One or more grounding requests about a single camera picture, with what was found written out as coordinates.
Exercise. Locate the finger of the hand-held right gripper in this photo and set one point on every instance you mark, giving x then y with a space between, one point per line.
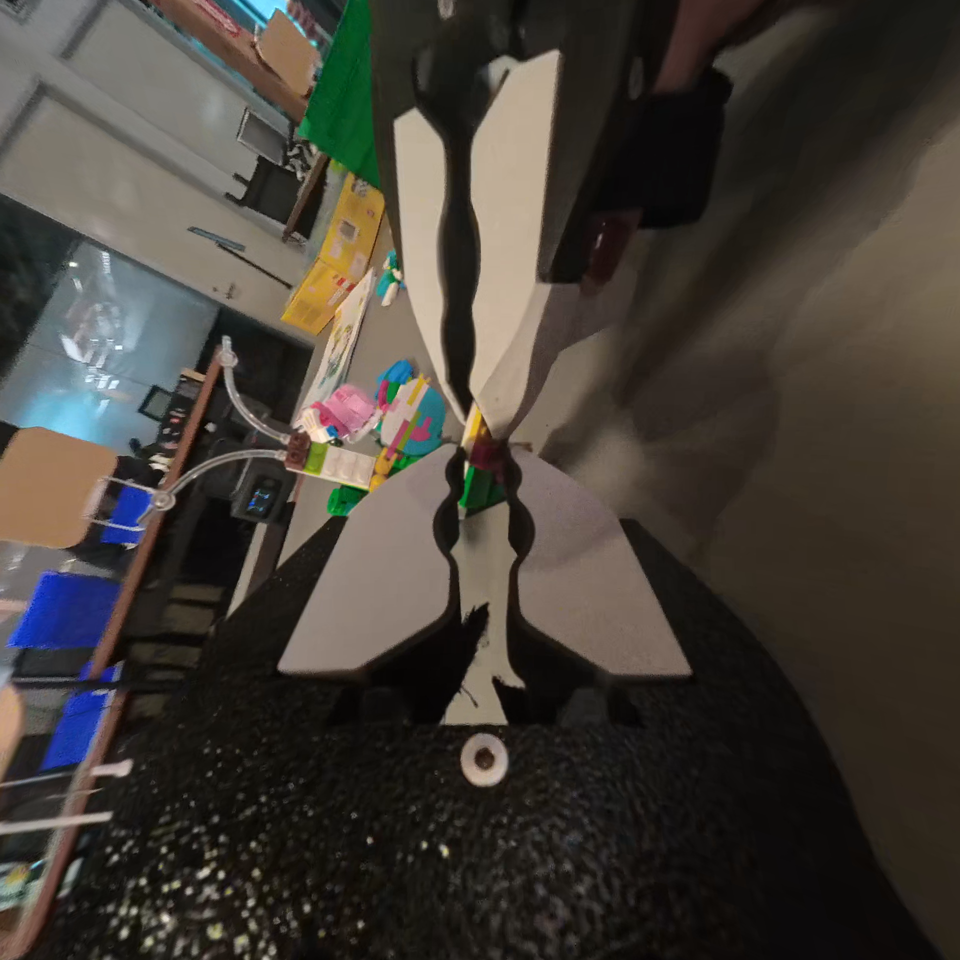
514 210
424 225

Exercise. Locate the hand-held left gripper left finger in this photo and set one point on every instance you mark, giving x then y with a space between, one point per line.
375 592

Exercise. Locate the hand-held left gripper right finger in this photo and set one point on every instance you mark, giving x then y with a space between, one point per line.
592 592

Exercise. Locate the small green yellow lego assembly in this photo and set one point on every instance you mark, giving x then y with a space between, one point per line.
478 480

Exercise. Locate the teal white lego figure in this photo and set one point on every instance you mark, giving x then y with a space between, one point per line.
390 281

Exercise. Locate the green lego piece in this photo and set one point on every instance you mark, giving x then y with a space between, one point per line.
343 501

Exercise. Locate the lego build with clear tubes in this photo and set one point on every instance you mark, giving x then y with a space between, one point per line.
334 465

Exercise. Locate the lego instruction booklet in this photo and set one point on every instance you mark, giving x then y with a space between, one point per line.
343 337

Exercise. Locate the teal white lego build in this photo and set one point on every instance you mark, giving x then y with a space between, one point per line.
416 420

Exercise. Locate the pink lego build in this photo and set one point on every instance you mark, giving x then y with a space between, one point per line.
341 411

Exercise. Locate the person's right hand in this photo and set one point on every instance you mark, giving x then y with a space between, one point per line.
697 37

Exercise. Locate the yellow cardboard box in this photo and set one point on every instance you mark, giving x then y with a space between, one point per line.
341 255

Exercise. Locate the black device with display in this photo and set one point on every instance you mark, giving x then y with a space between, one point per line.
259 496

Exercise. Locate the green cloth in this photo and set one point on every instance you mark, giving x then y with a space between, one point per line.
341 97

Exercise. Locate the black chair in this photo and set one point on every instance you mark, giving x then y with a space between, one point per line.
266 187

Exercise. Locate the brown cardboard sheet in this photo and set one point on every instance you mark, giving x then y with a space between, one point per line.
289 49

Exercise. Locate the blue chair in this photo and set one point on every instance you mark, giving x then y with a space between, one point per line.
129 514
67 611
82 720

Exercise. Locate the wooden table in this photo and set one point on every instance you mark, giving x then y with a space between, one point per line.
225 45

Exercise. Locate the small black monitor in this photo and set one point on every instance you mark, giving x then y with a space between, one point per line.
157 403

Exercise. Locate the brown wooden rail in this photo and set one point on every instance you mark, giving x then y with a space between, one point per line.
127 592

